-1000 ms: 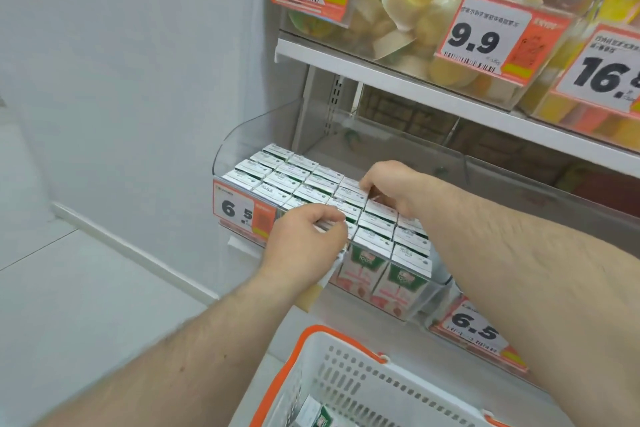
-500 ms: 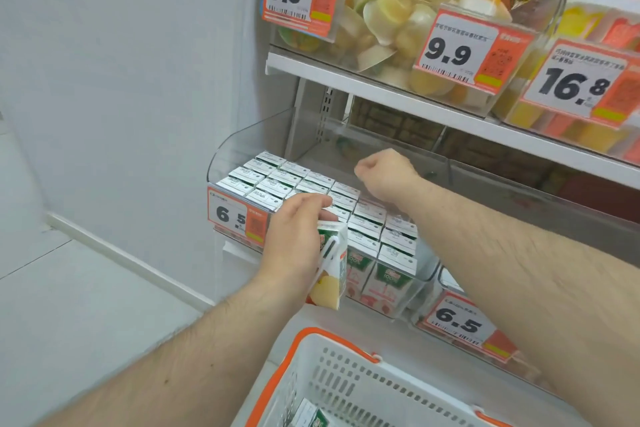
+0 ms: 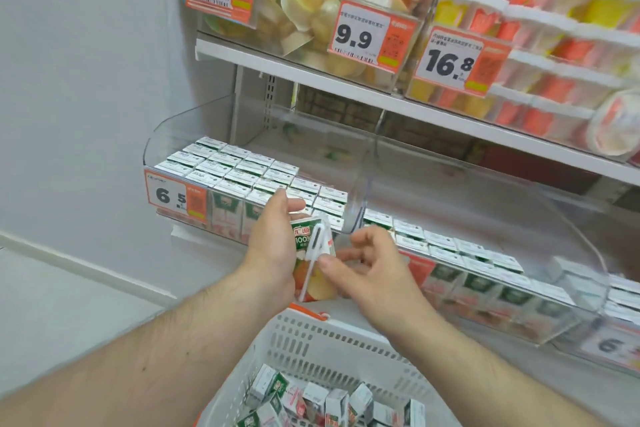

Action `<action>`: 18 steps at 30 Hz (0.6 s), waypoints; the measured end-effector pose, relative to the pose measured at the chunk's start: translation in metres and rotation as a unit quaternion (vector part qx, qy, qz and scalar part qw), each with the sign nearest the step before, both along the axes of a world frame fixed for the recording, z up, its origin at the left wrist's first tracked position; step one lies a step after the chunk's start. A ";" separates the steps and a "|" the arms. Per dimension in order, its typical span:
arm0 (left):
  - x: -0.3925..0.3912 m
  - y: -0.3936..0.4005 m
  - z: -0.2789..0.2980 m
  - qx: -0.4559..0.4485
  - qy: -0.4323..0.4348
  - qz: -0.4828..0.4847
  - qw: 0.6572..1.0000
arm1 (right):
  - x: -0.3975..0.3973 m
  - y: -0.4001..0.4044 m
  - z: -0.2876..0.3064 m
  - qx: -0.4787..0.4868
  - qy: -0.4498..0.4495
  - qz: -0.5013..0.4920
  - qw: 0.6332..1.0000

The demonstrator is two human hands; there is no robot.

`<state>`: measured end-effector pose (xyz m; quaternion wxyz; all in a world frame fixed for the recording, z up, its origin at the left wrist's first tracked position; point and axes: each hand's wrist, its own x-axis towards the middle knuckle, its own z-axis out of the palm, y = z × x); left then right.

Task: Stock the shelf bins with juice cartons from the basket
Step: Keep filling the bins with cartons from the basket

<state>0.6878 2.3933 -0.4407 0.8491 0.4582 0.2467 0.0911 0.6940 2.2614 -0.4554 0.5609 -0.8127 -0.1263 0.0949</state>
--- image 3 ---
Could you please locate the person's right hand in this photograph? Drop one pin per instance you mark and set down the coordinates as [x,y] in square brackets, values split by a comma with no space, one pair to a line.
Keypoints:
[382,286]

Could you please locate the person's left hand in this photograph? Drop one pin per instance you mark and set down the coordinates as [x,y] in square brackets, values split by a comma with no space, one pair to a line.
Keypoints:
[270,251]

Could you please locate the person's left fingers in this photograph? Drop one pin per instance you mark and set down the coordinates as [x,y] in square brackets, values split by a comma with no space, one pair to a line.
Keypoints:
[295,206]

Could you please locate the person's right thumb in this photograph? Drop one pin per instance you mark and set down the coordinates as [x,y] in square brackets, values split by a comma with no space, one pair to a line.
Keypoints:
[340,265]

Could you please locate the single fruit juice carton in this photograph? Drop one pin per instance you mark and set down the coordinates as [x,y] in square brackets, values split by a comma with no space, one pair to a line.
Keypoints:
[320,286]

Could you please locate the person's right forearm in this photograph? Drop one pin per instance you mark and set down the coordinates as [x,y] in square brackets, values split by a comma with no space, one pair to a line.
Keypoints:
[480,376]

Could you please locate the person's left forearm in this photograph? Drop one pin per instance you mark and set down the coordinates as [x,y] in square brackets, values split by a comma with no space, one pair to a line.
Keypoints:
[150,356]

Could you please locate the white wrapped drinking straw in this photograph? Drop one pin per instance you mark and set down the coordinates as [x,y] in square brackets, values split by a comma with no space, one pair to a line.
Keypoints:
[315,251]

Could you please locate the rows of shelved juice cartons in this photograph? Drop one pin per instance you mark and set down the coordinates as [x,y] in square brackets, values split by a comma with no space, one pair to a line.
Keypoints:
[480,271]
[235,171]

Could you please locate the white plastic shopping basket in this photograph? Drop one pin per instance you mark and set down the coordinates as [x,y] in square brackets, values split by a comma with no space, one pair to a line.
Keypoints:
[325,346]

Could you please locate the clear plastic shelf bin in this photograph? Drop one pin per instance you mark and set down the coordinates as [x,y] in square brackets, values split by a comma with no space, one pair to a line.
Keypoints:
[500,211]
[200,111]

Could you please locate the pile of loose juice cartons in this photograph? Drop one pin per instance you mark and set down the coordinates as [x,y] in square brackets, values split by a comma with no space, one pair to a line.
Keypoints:
[310,399]

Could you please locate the clear plastic jelly bin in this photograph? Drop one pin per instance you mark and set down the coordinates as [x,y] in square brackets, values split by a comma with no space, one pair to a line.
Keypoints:
[300,56]

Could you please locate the white metal shelf board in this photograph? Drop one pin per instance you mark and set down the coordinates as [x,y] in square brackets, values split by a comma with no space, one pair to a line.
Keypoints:
[500,129]

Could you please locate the stack of white-lidded fruit cups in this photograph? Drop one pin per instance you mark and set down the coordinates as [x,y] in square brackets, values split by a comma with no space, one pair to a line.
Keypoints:
[555,41]

